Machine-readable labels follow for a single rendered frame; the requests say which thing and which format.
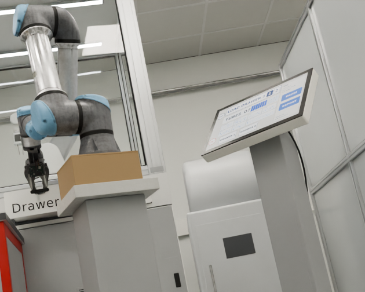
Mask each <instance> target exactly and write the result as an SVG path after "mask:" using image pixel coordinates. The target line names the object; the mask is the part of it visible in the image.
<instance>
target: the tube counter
mask: <svg viewBox="0 0 365 292"><path fill-rule="evenodd" d="M278 98H279V94H278V95H276V96H273V97H271V98H269V99H267V100H264V101H262V102H260V103H258V104H255V105H253V106H251V107H248V108H246V109H244V113H243V115H245V114H248V113H249V112H252V111H255V110H257V109H259V108H261V107H264V106H266V105H268V104H271V103H273V102H276V101H278Z"/></svg>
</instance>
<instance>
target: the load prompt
mask: <svg viewBox="0 0 365 292"><path fill-rule="evenodd" d="M281 87H282V86H278V87H276V88H274V89H272V90H269V91H267V92H265V93H263V94H261V95H258V96H256V97H253V98H251V99H249V100H247V101H245V102H242V103H240V104H238V105H236V106H234V107H231V108H229V109H227V112H226V114H225V116H227V115H229V114H232V113H234V112H236V111H238V110H241V109H243V108H246V107H248V106H250V105H252V104H255V103H257V102H259V101H261V100H264V99H266V98H268V97H271V96H273V95H275V94H278V93H280V90H281Z"/></svg>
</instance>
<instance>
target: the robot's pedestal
mask: <svg viewBox="0 0 365 292"><path fill-rule="evenodd" d="M158 189H159V181H158V178H157V177H152V178H141V179H134V180H123V181H111V182H100V183H94V184H82V185H74V186H73V187H72V188H71V189H70V191H69V192H68V193H67V194H66V196H65V197H64V198H63V199H62V200H61V202H60V203H59V204H58V205H57V214H58V217H64V216H72V217H73V221H74V229H75V236H76V243H77V248H78V255H79V263H80V268H81V275H82V283H83V290H84V292H162V289H161V285H160V278H159V272H158V266H157V262H156V256H155V250H154V244H153V240H152V233H151V227H150V224H149V218H148V212H147V205H146V201H145V200H146V198H148V197H149V196H151V195H152V194H153V193H154V192H156V191H157V190H158Z"/></svg>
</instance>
